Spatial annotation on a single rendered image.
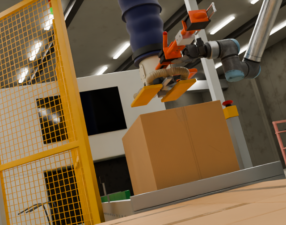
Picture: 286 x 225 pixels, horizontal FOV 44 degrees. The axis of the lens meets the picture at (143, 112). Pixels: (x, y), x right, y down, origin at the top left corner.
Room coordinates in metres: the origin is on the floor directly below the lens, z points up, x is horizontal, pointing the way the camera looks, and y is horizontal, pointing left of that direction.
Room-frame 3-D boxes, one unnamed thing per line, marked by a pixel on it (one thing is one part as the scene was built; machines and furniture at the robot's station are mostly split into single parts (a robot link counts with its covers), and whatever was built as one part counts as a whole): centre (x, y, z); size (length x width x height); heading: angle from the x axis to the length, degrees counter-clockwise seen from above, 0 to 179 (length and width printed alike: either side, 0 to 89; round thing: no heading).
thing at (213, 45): (1.73, -0.41, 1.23); 0.09 x 0.05 x 0.10; 16
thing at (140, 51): (1.91, -0.13, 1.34); 0.23 x 0.23 x 0.04
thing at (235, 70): (1.76, -0.51, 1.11); 0.12 x 0.09 x 0.12; 131
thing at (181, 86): (1.93, -0.22, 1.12); 0.34 x 0.10 x 0.05; 16
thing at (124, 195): (2.95, 0.45, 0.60); 1.60 x 0.11 x 0.09; 15
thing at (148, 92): (1.88, -0.03, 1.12); 0.34 x 0.10 x 0.05; 16
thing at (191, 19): (1.33, -0.29, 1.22); 0.08 x 0.07 x 0.05; 16
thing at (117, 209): (2.59, 0.41, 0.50); 2.31 x 0.05 x 0.19; 15
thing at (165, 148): (1.89, -0.10, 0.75); 0.60 x 0.40 x 0.40; 14
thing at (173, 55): (1.67, -0.19, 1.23); 0.10 x 0.08 x 0.06; 106
